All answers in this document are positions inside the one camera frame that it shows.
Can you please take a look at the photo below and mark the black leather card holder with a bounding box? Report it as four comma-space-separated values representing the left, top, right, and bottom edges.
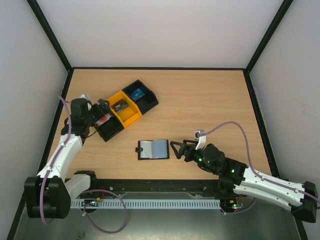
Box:
135, 139, 170, 161

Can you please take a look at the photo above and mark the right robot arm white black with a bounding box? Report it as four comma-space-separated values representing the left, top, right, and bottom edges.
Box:
170, 140, 318, 223

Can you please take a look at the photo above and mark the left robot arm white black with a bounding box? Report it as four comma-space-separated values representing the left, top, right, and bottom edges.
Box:
24, 95, 110, 225

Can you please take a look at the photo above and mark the black card in bin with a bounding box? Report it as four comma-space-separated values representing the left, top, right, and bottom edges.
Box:
111, 99, 129, 113

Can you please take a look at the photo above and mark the blue card in bin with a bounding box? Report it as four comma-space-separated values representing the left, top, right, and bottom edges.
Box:
130, 88, 145, 102

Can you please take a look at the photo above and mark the black bin left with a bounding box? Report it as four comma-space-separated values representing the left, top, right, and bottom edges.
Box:
96, 113, 124, 142

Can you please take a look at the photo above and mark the black bin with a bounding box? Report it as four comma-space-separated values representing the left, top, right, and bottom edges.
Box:
96, 113, 124, 142
122, 79, 159, 115

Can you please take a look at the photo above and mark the yellow bin middle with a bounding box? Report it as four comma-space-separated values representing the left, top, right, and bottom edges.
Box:
107, 90, 142, 128

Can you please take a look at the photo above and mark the black bin right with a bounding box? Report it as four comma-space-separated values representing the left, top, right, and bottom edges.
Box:
122, 79, 159, 115

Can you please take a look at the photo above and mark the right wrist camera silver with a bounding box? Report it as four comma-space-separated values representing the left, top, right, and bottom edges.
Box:
194, 129, 207, 150

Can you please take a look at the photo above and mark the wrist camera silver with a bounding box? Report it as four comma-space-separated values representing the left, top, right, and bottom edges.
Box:
79, 93, 92, 106
194, 129, 207, 150

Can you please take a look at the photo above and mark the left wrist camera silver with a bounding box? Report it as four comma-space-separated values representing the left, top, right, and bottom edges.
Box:
79, 93, 92, 106

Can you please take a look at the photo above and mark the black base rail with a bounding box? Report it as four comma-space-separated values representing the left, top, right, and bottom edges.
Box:
24, 177, 291, 198

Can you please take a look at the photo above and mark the grey slotted cable duct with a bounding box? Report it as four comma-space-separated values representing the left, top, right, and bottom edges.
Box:
70, 199, 221, 210

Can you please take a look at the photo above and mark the black cage frame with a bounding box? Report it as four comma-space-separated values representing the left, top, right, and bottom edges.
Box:
6, 0, 308, 240

